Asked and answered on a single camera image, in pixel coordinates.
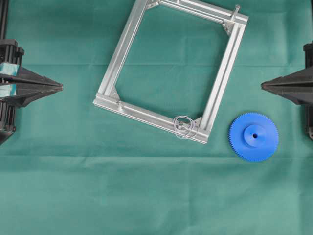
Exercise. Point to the blue plastic gear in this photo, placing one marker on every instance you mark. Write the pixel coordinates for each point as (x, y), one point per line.
(253, 136)

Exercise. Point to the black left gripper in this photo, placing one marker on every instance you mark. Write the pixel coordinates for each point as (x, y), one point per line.
(10, 64)

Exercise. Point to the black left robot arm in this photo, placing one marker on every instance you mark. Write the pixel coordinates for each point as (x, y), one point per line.
(18, 85)

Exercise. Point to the green table cloth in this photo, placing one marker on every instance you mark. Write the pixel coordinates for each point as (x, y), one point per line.
(75, 169)

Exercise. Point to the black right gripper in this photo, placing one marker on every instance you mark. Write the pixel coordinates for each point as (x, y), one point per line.
(297, 87)

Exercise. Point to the square aluminium extrusion frame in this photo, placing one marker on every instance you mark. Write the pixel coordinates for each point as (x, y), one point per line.
(197, 130)

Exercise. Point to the steel shaft on frame corner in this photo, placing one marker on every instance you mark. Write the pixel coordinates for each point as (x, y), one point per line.
(233, 17)

